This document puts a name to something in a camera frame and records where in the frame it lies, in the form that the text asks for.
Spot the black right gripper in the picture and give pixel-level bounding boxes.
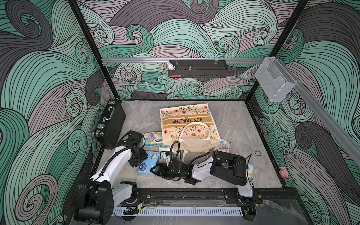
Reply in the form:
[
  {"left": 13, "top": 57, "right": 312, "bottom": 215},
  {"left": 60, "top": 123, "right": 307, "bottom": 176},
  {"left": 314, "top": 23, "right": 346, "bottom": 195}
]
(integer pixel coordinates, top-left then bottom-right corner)
[{"left": 150, "top": 163, "right": 186, "bottom": 180}]

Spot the light blue puppy tissue pack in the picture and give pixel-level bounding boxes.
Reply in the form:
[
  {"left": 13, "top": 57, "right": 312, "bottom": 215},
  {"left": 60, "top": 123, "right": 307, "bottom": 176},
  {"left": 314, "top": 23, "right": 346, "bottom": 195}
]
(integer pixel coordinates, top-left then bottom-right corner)
[{"left": 138, "top": 151, "right": 159, "bottom": 174}]

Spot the elephant print tissue pack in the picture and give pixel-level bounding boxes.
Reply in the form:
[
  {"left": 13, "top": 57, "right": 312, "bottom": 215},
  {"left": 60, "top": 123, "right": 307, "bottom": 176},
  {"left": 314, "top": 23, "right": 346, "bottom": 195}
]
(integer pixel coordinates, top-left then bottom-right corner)
[
  {"left": 143, "top": 131, "right": 163, "bottom": 146},
  {"left": 214, "top": 139, "right": 231, "bottom": 153},
  {"left": 247, "top": 163, "right": 254, "bottom": 182}
]

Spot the floral canvas tote bag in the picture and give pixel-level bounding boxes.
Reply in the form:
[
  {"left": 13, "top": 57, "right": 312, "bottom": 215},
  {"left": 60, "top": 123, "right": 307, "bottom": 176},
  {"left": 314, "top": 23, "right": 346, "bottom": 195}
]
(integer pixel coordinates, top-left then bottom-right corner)
[{"left": 159, "top": 103, "right": 221, "bottom": 153}]

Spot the green blue tissue pack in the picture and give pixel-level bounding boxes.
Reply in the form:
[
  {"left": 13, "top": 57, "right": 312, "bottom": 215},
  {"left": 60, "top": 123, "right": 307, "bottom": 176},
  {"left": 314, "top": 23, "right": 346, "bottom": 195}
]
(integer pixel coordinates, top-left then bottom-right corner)
[{"left": 159, "top": 144, "right": 171, "bottom": 152}]

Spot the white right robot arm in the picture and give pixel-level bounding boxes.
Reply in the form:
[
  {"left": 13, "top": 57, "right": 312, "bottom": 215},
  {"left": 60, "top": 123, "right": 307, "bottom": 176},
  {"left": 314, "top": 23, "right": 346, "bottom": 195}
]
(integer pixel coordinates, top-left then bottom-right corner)
[{"left": 150, "top": 141, "right": 254, "bottom": 198}]

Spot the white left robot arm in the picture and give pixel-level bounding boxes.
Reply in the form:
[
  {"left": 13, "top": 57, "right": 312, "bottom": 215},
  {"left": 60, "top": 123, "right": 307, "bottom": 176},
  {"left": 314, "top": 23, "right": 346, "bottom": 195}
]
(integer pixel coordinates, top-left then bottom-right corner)
[{"left": 73, "top": 130, "right": 148, "bottom": 225}]

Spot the black carrying case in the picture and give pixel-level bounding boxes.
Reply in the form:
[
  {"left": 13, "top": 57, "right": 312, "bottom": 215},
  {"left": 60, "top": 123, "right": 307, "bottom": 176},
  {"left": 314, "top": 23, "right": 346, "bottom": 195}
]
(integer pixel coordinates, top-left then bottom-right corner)
[{"left": 93, "top": 98, "right": 126, "bottom": 150}]

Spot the white rabbit figurine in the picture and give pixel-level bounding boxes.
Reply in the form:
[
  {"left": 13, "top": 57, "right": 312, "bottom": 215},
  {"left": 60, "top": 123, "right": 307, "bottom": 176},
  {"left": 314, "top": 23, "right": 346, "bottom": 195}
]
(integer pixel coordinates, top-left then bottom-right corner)
[{"left": 167, "top": 61, "right": 176, "bottom": 70}]

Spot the pink plush toy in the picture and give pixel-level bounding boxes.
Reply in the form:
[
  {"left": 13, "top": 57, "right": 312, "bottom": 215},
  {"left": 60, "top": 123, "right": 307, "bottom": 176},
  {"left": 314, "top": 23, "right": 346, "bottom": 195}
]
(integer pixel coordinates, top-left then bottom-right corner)
[{"left": 279, "top": 166, "right": 290, "bottom": 180}]

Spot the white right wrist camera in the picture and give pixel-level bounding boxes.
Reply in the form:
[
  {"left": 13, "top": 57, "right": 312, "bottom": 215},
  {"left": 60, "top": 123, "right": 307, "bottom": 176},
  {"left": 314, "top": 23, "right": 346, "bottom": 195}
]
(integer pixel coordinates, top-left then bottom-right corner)
[{"left": 161, "top": 152, "right": 171, "bottom": 167}]

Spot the white slotted cable duct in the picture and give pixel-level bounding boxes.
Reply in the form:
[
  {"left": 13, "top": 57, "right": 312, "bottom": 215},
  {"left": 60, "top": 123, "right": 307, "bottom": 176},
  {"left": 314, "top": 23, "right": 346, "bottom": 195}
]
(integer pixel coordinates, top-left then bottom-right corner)
[{"left": 112, "top": 206, "right": 244, "bottom": 218}]

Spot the black wall shelf tray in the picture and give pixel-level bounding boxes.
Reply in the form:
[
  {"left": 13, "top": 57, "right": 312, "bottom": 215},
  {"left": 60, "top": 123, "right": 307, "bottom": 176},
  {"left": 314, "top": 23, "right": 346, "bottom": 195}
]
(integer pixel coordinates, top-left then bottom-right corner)
[{"left": 168, "top": 60, "right": 229, "bottom": 80}]

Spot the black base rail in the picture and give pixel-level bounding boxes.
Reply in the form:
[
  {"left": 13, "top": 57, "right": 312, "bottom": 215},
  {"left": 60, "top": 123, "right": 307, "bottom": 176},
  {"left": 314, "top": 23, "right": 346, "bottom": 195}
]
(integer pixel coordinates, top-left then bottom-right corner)
[{"left": 138, "top": 187, "right": 300, "bottom": 206}]

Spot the clear acrylic wall holder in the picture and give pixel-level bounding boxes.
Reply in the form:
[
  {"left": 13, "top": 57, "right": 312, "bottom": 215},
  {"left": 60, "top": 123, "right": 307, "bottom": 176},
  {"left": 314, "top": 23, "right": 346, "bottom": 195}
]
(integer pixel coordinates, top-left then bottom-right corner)
[{"left": 255, "top": 57, "right": 297, "bottom": 103}]

